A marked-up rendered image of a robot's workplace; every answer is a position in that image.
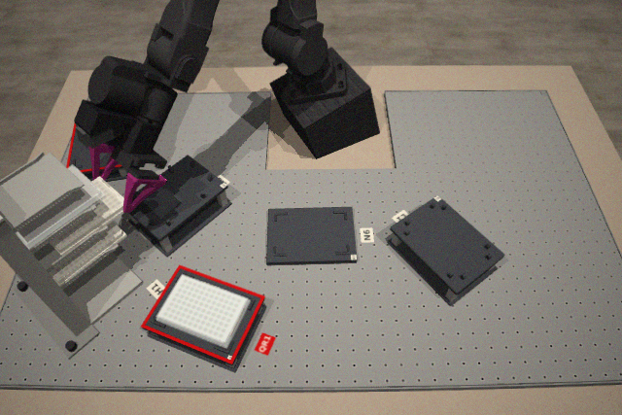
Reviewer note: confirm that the cream multiwell plate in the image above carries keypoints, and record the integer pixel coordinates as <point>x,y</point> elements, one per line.
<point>107,210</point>

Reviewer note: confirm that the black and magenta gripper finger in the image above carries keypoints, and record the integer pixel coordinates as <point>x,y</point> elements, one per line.
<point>131,186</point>
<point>95,158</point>

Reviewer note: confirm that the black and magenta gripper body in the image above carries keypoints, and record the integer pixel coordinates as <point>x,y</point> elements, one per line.
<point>132,162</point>

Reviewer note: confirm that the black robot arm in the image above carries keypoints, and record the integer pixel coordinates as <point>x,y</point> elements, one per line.
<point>118,86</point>

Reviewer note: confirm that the white multi-well plate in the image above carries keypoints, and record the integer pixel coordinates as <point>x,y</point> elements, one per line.
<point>103,242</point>
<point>203,310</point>

